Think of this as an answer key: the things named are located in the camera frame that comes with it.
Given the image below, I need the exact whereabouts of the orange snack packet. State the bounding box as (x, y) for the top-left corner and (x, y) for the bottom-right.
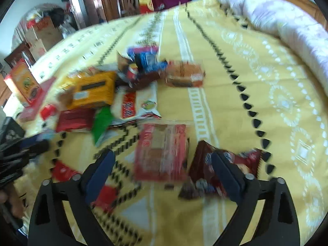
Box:
(68, 71), (116, 109)

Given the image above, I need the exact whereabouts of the clear red cake packet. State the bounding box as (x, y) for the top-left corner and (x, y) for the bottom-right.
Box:
(133, 121), (190, 183)

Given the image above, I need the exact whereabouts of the black box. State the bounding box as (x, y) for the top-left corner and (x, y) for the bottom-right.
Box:
(0, 117), (25, 144)

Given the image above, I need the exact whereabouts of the flat red box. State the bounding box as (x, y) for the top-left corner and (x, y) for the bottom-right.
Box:
(18, 77), (56, 122)

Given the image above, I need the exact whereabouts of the red flat snack packet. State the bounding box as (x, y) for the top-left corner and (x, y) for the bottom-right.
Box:
(56, 108), (96, 133)

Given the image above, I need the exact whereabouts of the red orange upright box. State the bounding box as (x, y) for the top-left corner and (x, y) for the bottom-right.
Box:
(4, 58), (43, 107)

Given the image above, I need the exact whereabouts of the dark red chip bag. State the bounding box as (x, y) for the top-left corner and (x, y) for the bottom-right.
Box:
(179, 140), (262, 200)

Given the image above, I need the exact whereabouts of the green snack packet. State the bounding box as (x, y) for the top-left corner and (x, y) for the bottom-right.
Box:
(91, 106), (113, 147)

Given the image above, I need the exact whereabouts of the cardboard box lower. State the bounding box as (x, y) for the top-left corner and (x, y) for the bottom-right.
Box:
(24, 28), (64, 59)

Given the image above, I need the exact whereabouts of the cardboard box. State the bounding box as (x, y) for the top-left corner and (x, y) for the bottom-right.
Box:
(24, 28), (64, 59)
(26, 16), (55, 34)

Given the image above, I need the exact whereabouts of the white red snack bag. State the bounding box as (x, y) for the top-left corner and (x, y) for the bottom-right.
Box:
(111, 82), (161, 122)

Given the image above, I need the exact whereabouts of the cardboard box upper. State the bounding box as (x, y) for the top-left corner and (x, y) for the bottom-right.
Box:
(26, 16), (55, 34)

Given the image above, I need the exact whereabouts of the yellow patterned bedspread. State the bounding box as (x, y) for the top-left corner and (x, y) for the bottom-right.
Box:
(32, 0), (327, 245)

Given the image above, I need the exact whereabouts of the blue snack packet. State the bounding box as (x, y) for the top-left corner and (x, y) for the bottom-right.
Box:
(127, 46), (168, 74)

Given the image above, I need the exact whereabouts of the orange bread packet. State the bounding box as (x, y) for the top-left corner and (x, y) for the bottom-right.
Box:
(164, 60), (206, 88)

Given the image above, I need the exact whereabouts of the wooden chair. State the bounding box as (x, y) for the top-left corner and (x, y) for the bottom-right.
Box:
(116, 0), (140, 18)

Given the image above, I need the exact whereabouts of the pink floral rolled quilt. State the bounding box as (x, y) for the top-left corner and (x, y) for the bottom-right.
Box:
(219, 0), (327, 93)

